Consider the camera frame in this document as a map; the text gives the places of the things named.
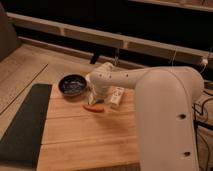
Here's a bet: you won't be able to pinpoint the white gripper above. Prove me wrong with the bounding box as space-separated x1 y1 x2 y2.
88 81 104 104

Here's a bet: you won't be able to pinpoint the orange red pepper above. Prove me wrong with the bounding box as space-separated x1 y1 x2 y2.
83 105 104 113

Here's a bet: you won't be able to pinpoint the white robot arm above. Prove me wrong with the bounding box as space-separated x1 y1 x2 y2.
89 63 204 171

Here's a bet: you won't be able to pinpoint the white plastic bottle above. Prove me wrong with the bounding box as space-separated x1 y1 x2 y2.
110 87 125 108

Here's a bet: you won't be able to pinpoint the dark blue bowl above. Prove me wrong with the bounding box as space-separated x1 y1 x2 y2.
58 74 87 97

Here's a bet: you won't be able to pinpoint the dark green mat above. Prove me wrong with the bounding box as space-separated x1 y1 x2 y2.
0 84 52 168

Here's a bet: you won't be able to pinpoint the white wall shelf rail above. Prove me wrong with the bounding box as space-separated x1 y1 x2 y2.
7 12 213 68

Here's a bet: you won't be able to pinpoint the black cables on floor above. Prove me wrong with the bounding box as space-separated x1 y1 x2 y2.
192 79 213 171

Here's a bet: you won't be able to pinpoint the white hanging cable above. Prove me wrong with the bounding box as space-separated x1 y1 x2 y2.
170 46 213 73

